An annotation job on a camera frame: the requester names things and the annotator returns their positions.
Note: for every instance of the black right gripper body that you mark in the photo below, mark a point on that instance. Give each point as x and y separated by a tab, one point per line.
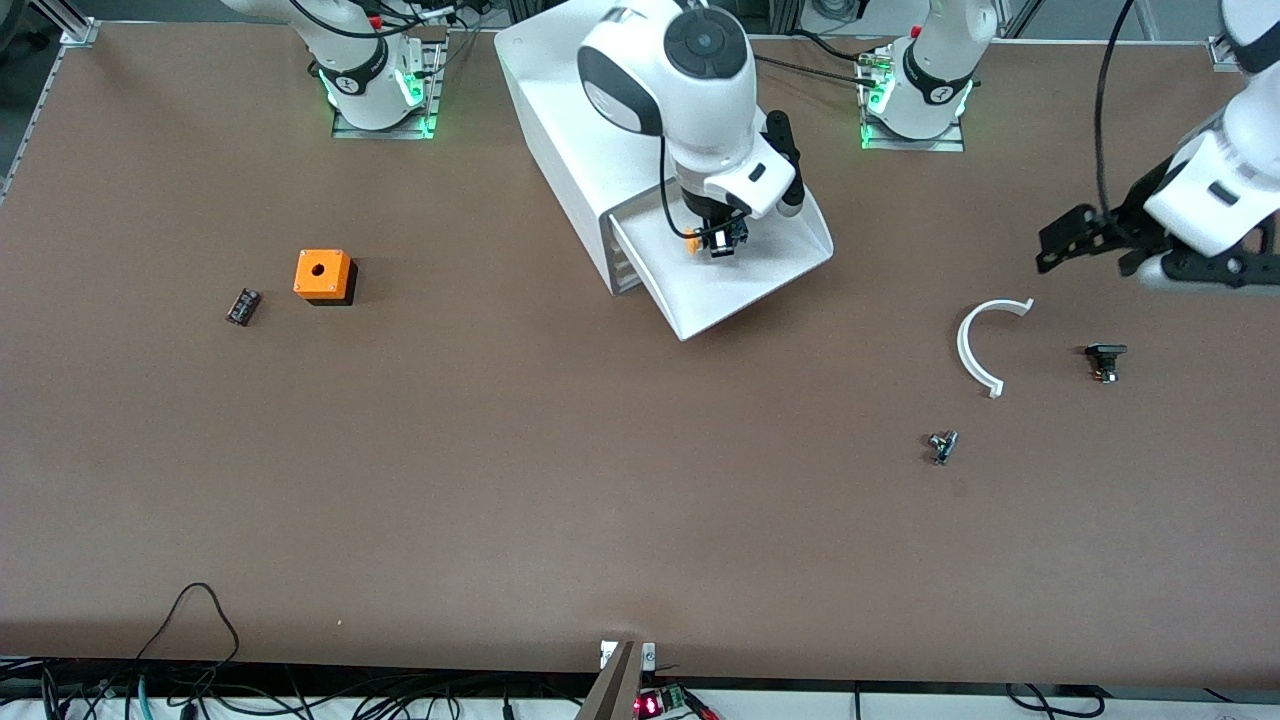
712	216

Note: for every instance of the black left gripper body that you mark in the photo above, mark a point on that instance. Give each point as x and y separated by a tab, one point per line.
1137	209

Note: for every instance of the orange push button switch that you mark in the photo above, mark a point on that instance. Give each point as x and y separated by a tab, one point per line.
691	242

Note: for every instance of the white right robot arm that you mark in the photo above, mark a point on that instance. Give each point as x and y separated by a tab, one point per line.
700	120

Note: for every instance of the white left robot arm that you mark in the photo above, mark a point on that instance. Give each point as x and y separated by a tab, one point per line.
1220	180

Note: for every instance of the small grey metal part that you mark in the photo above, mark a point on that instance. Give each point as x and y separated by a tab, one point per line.
942	445

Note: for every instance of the orange box with hole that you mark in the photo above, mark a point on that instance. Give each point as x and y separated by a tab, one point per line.
322	272

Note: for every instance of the circuit board with red light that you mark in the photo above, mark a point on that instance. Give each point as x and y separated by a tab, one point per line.
660	700

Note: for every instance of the small black terminal block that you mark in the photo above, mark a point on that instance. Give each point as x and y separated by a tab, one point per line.
243	306

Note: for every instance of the small black switch part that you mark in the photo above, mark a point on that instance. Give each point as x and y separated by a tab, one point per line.
1105	355

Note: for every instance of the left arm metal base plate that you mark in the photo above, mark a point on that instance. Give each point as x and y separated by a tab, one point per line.
915	144

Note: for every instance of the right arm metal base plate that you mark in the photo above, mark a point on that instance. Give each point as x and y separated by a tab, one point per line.
435	85

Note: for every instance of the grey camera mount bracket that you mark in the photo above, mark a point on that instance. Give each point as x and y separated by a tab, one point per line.
612	685

